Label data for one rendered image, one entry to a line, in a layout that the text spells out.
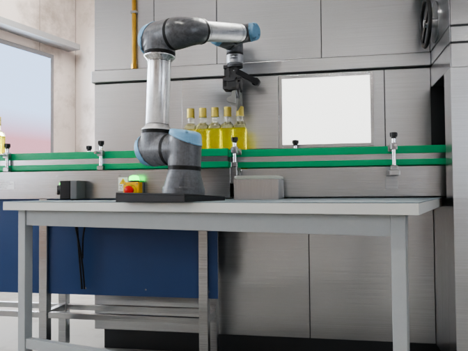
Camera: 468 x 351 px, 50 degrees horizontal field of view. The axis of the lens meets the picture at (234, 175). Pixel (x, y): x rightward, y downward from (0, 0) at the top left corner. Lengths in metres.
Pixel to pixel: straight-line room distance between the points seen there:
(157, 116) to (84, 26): 4.42
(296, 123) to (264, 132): 0.15
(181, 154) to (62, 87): 4.34
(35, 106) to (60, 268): 3.43
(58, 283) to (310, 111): 1.39
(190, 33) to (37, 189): 1.04
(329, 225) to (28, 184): 1.45
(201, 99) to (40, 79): 3.50
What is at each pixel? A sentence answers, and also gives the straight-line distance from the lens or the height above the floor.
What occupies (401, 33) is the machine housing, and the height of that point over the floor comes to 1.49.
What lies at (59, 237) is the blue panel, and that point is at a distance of 2.42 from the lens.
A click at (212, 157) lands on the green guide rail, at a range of 2.16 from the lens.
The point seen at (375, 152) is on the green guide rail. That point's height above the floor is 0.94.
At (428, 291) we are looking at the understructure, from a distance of 2.46.
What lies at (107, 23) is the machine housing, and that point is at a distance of 2.76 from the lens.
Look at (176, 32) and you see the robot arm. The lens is 1.87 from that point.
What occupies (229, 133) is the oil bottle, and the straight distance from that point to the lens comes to 2.26.
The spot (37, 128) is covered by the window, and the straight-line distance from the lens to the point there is 5.67.
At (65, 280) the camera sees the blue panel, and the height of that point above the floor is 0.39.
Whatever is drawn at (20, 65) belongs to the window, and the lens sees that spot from 5.63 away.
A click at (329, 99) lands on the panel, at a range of 2.39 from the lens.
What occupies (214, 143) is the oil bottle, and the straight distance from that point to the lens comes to 2.27.
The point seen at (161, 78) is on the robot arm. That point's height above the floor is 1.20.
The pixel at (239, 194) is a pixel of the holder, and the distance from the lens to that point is 1.93.
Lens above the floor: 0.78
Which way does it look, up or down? 2 degrees up
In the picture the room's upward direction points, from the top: 1 degrees counter-clockwise
